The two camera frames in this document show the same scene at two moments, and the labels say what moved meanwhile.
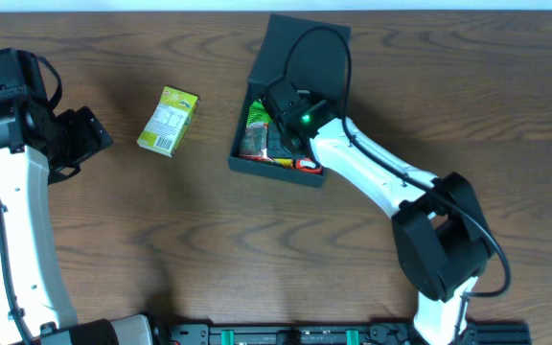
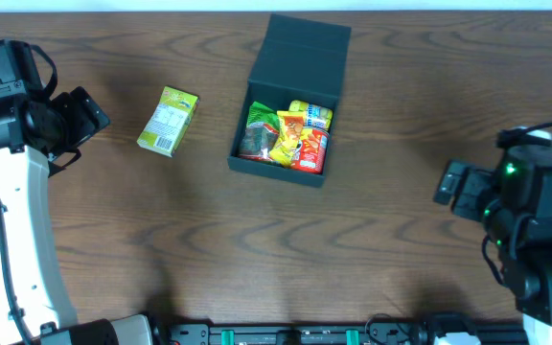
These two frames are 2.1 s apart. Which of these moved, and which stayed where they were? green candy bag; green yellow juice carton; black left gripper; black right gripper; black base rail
Moved: black left gripper; black right gripper
Stayed: green candy bag; green yellow juice carton; black base rail
